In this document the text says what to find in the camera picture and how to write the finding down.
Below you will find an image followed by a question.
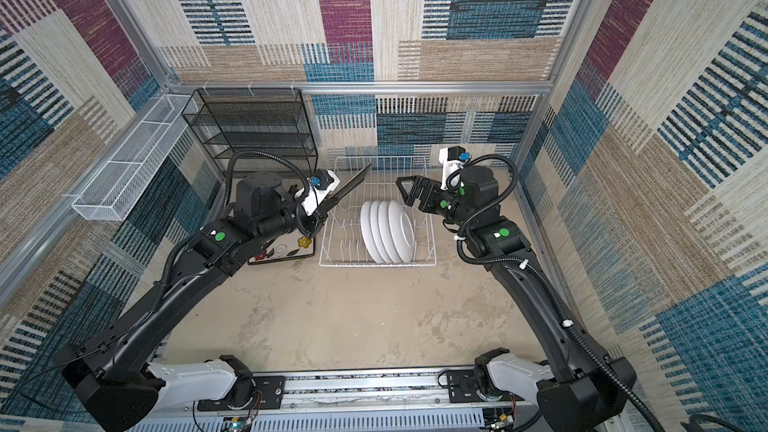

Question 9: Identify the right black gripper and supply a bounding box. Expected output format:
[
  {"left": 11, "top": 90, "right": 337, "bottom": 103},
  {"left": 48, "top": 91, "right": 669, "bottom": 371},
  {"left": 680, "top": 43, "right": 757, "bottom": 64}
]
[{"left": 396, "top": 177, "right": 474, "bottom": 230}]

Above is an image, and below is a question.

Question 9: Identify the square floral plate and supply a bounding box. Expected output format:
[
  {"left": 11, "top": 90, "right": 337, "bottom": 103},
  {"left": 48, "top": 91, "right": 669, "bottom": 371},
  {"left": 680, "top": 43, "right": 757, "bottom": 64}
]
[
  {"left": 247, "top": 232, "right": 315, "bottom": 266},
  {"left": 316, "top": 163, "right": 372, "bottom": 218}
]

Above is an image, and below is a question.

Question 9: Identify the white round plate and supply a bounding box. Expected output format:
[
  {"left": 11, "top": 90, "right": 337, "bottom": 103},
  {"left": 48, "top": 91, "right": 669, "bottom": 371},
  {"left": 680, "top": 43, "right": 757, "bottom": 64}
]
[
  {"left": 379, "top": 201, "right": 403, "bottom": 264},
  {"left": 388, "top": 200, "right": 415, "bottom": 263},
  {"left": 369, "top": 201, "right": 393, "bottom": 264},
  {"left": 360, "top": 201, "right": 384, "bottom": 264}
]

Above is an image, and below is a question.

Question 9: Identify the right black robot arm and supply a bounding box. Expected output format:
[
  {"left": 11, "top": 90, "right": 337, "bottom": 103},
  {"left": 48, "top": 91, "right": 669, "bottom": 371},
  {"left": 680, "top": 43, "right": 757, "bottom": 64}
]
[{"left": 396, "top": 165, "right": 636, "bottom": 431}]

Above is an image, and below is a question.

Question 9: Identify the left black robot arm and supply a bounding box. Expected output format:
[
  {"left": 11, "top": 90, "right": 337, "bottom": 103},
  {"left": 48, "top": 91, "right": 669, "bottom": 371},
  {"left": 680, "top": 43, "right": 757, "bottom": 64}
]
[{"left": 55, "top": 172, "right": 317, "bottom": 431}]

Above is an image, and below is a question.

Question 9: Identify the black mesh shelf unit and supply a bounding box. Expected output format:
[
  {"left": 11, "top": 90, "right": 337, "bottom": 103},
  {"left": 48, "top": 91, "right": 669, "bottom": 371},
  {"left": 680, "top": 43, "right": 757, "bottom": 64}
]
[{"left": 182, "top": 88, "right": 318, "bottom": 173}]

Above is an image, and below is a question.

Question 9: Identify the white wire dish rack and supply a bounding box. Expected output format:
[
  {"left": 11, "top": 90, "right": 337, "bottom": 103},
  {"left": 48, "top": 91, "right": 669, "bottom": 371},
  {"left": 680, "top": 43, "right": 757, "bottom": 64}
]
[{"left": 319, "top": 156, "right": 437, "bottom": 268}]

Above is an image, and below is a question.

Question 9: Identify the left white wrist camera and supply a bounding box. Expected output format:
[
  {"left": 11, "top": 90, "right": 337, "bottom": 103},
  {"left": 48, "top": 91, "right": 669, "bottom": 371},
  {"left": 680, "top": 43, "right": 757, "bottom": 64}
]
[{"left": 301, "top": 168, "right": 340, "bottom": 216}]

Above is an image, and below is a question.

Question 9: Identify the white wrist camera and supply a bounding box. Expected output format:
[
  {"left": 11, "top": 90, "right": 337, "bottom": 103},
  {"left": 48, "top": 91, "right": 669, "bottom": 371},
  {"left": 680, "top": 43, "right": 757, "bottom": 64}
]
[
  {"left": 438, "top": 146, "right": 470, "bottom": 190},
  {"left": 301, "top": 168, "right": 340, "bottom": 216}
]

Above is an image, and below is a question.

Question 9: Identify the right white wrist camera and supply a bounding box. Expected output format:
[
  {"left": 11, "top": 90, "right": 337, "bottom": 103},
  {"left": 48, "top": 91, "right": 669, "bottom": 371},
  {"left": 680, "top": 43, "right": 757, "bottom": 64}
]
[{"left": 438, "top": 146, "right": 470, "bottom": 190}]

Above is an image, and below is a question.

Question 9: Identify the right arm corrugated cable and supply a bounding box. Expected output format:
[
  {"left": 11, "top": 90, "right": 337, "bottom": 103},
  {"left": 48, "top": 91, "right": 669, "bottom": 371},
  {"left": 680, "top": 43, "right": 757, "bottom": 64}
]
[{"left": 443, "top": 153, "right": 667, "bottom": 432}]

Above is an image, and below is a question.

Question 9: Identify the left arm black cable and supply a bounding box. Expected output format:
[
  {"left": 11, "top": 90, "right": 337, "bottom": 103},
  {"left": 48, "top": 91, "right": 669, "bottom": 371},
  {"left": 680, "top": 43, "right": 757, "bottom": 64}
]
[{"left": 152, "top": 149, "right": 319, "bottom": 313}]

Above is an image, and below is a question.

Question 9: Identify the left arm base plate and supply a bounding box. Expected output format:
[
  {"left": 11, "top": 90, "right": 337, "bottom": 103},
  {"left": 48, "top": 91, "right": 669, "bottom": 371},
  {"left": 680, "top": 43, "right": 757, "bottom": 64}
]
[{"left": 195, "top": 376, "right": 286, "bottom": 413}]

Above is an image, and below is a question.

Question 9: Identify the aluminium front rail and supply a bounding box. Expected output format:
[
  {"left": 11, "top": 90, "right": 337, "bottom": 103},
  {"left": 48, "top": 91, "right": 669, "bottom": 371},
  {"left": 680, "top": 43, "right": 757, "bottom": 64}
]
[{"left": 101, "top": 361, "right": 625, "bottom": 432}]

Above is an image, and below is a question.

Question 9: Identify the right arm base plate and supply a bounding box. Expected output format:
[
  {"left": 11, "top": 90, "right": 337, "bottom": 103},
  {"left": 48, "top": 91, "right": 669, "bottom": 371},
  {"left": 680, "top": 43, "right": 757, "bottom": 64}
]
[{"left": 437, "top": 366, "right": 502, "bottom": 403}]

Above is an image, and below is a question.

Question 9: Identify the white wire wall basket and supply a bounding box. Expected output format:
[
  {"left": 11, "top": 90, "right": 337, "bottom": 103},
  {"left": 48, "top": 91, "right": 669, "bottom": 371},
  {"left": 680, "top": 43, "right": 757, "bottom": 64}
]
[{"left": 72, "top": 94, "right": 189, "bottom": 222}]

